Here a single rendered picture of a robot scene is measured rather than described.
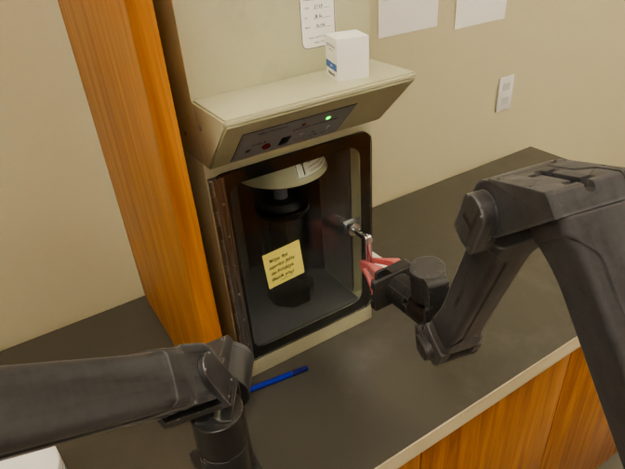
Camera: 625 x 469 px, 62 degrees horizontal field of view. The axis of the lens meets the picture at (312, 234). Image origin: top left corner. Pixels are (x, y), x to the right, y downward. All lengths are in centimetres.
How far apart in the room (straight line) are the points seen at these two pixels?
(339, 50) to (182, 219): 32
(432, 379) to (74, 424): 79
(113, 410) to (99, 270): 93
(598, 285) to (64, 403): 39
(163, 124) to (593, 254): 49
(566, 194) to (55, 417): 40
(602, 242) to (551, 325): 80
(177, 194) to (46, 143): 54
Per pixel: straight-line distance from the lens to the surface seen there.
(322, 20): 86
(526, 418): 137
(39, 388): 39
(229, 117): 69
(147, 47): 66
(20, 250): 129
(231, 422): 57
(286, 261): 96
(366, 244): 98
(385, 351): 113
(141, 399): 47
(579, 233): 45
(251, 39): 81
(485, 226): 51
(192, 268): 78
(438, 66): 167
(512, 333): 121
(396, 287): 93
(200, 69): 78
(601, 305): 46
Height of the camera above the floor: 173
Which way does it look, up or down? 32 degrees down
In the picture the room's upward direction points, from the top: 4 degrees counter-clockwise
